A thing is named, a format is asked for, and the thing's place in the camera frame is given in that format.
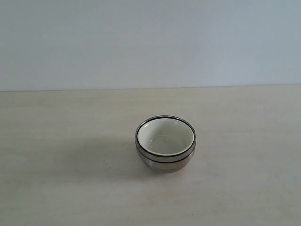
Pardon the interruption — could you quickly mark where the white ceramic bowl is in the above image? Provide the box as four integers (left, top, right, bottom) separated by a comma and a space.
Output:
137, 117, 196, 156

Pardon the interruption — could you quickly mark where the ribbed stainless steel bowl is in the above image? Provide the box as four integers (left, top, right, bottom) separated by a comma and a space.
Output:
135, 115, 197, 163

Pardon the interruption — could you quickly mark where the smooth stainless steel bowl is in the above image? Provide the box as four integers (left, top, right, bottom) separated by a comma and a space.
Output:
136, 142, 196, 173

